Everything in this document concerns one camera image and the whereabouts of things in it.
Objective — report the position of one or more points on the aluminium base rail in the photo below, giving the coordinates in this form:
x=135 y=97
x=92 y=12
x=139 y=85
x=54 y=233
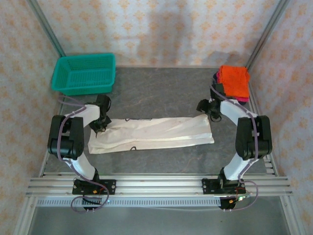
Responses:
x=159 y=183

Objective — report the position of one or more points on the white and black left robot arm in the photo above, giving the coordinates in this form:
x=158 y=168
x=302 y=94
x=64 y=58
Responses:
x=80 y=166

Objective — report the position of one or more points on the white printed t-shirt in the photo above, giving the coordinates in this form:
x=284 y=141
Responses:
x=151 y=134

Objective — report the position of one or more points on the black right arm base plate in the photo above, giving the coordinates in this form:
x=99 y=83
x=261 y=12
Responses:
x=207 y=186

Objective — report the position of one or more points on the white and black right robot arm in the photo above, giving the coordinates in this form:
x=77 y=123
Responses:
x=232 y=169

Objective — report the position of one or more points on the pink folded t-shirt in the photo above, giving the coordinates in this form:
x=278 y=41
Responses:
x=240 y=99

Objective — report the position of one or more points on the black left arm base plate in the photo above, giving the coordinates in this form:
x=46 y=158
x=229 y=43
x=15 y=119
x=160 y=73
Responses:
x=111 y=186

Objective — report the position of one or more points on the aluminium frame post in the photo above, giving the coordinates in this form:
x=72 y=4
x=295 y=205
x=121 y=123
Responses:
x=266 y=31
x=46 y=27

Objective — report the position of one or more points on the green plastic basket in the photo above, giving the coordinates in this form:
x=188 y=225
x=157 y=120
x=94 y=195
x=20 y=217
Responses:
x=80 y=73

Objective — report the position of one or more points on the navy folded t-shirt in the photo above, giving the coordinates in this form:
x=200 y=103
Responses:
x=214 y=80

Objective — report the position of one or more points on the aluminium frame leg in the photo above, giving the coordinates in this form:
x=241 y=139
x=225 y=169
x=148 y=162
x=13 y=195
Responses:
x=25 y=215
x=291 y=215

